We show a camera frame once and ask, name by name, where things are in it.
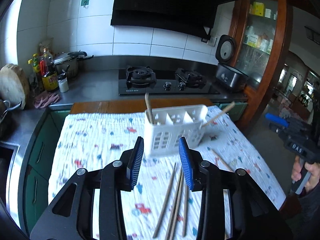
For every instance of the steel pressure cooker pot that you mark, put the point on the steel pressure cooker pot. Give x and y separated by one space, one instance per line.
68 63

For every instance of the light wooden chopstick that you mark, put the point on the light wooden chopstick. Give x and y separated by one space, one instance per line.
222 161
148 107

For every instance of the person's right hand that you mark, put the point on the person's right hand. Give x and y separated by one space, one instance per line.
307 175

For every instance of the black range hood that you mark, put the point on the black range hood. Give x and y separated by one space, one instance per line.
192 17

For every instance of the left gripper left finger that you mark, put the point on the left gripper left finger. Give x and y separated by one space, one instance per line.
70 213

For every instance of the dark soy sauce bottle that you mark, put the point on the dark soy sauce bottle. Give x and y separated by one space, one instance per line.
49 72

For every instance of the black rice cooker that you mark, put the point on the black rice cooker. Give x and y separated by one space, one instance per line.
233 79

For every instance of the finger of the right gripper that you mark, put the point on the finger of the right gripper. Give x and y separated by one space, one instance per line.
276 120

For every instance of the pink dish cloth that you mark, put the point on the pink dish cloth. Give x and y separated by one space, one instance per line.
45 99

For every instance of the white patterned cloth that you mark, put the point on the white patterned cloth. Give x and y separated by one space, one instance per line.
92 141

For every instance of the wooden glass cabinet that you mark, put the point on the wooden glass cabinet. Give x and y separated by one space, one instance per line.
261 30

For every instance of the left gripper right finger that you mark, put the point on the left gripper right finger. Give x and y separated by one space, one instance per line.
253 215

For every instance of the green lower kitchen cabinets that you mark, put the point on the green lower kitchen cabinets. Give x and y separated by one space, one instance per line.
39 167

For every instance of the dark wooden chopstick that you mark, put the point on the dark wooden chopstick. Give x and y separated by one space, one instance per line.
173 208
185 214
164 206
174 220

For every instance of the white salt jar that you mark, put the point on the white salt jar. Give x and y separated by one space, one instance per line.
63 83

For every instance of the round wooden cutting board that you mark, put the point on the round wooden cutting board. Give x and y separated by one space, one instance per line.
14 85

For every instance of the black gas stove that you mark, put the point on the black gas stove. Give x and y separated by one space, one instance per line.
136 80

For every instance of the curved light chopstick far right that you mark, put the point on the curved light chopstick far right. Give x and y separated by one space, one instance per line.
224 111

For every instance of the white plastic utensil holder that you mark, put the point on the white plastic utensil holder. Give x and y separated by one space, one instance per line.
162 134

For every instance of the yellow oil bottle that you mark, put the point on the yellow oil bottle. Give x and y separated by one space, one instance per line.
34 61

